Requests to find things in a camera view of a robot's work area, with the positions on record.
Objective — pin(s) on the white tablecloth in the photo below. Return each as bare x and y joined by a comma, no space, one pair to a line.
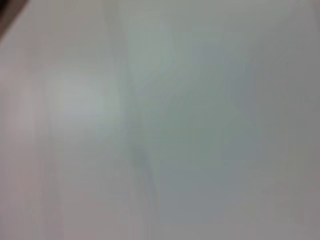
175,125

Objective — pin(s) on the brown wooden board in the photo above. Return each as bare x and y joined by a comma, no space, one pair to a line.
6,11

